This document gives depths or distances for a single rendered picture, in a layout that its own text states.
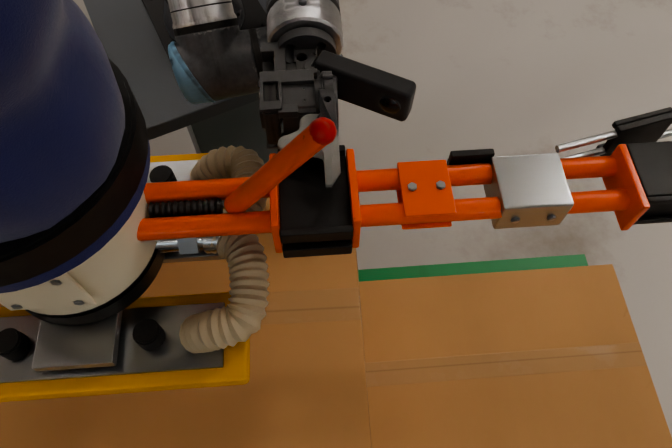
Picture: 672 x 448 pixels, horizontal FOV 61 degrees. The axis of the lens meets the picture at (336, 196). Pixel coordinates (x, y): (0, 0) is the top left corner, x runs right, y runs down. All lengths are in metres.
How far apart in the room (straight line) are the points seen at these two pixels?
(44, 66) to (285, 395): 0.56
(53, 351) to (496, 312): 0.92
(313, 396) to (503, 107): 1.71
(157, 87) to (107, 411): 0.75
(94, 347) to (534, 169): 0.48
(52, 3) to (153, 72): 1.03
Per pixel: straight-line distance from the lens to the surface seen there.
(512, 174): 0.59
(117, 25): 1.54
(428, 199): 0.56
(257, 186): 0.53
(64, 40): 0.41
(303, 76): 0.62
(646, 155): 0.65
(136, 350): 0.66
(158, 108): 1.33
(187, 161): 0.74
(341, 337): 0.83
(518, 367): 1.29
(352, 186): 0.55
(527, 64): 2.50
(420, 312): 1.28
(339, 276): 0.86
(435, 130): 2.20
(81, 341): 0.65
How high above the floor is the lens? 1.74
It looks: 60 degrees down
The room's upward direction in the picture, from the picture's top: straight up
